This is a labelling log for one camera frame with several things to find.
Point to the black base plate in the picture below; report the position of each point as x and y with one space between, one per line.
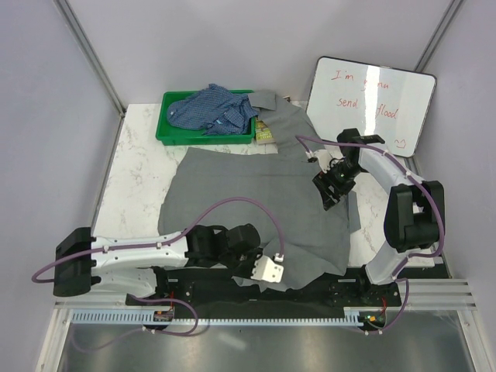
215 295

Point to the green paperback book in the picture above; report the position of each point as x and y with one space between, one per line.
262 133

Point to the blue checked shirt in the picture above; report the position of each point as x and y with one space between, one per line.
215 110

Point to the grey long sleeve shirt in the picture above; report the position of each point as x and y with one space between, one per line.
272 192

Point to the white slotted cable duct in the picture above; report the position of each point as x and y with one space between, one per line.
352 316

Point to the green plastic bin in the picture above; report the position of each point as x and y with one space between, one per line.
173 136

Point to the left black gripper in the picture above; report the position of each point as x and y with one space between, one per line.
256 254

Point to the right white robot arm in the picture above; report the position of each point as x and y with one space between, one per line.
414 217

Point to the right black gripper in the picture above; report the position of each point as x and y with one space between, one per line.
323 180

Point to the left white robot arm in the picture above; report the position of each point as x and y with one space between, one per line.
138 266

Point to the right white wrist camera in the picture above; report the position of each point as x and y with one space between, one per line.
322 157

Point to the white dry-erase board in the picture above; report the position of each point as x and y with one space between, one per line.
391 103

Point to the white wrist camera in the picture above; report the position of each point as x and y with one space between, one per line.
268 269
322 157

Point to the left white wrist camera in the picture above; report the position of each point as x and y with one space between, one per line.
268 269

